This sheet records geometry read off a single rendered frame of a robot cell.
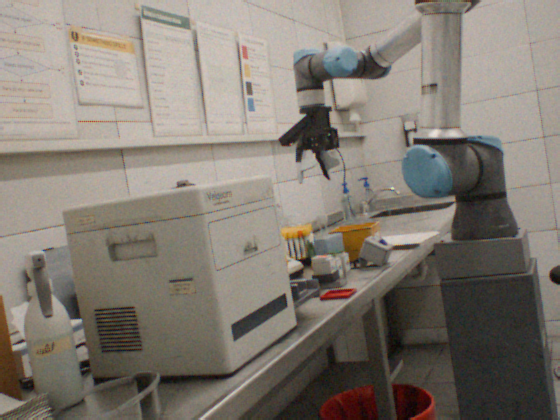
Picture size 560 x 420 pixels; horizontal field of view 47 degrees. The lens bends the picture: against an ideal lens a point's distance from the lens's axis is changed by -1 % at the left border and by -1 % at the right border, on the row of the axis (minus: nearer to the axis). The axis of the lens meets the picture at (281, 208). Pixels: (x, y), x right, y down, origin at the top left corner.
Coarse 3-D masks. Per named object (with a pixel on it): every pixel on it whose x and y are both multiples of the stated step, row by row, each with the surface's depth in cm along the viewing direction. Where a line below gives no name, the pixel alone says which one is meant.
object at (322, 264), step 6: (312, 258) 162; (318, 258) 161; (324, 258) 161; (330, 258) 162; (312, 264) 162; (318, 264) 162; (324, 264) 161; (330, 264) 161; (318, 270) 162; (324, 270) 161; (330, 270) 160
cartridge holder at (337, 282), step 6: (336, 270) 163; (312, 276) 162; (318, 276) 161; (324, 276) 161; (330, 276) 160; (336, 276) 162; (324, 282) 161; (330, 282) 160; (336, 282) 159; (342, 282) 160
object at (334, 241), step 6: (330, 234) 189; (336, 234) 187; (318, 240) 181; (324, 240) 180; (330, 240) 182; (336, 240) 185; (342, 240) 188; (318, 246) 182; (324, 246) 181; (330, 246) 182; (336, 246) 185; (342, 246) 188; (318, 252) 182; (324, 252) 181
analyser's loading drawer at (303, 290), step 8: (296, 280) 137; (304, 280) 136; (312, 280) 141; (296, 288) 132; (304, 288) 136; (312, 288) 141; (296, 296) 132; (304, 296) 134; (312, 296) 138; (320, 296) 141; (296, 304) 129
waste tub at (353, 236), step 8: (360, 224) 206; (368, 224) 205; (376, 224) 199; (328, 232) 196; (336, 232) 195; (344, 232) 195; (352, 232) 194; (360, 232) 193; (368, 232) 192; (376, 232) 198; (344, 240) 195; (352, 240) 194; (360, 240) 193; (344, 248) 195; (352, 248) 194; (360, 248) 193; (352, 256) 195
